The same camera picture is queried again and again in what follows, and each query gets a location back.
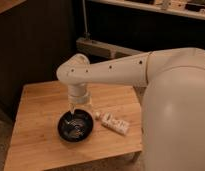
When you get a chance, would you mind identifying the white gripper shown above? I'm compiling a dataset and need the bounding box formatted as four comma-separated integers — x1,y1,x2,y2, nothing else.
68,85,91,114

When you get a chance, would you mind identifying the white labelled bottle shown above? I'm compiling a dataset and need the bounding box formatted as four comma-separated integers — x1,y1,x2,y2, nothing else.
95,112,130,135

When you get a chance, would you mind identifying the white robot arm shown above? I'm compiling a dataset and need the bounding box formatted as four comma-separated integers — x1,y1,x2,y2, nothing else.
56,47,205,171

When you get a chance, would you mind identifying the black ceramic bowl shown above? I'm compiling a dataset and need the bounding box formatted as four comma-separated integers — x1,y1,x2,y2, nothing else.
57,109,94,142

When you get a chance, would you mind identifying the grey metal beam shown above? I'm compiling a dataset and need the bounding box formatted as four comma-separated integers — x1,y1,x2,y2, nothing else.
76,37,140,59

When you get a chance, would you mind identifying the vertical metal pole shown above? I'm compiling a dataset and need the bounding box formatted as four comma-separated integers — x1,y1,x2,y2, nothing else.
82,0,90,40

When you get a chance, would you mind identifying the wooden table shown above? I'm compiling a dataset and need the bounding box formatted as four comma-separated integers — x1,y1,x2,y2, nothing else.
4,81,142,171

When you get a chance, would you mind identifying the wooden shelf with items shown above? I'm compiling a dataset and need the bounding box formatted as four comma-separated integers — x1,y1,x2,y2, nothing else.
91,0,205,20

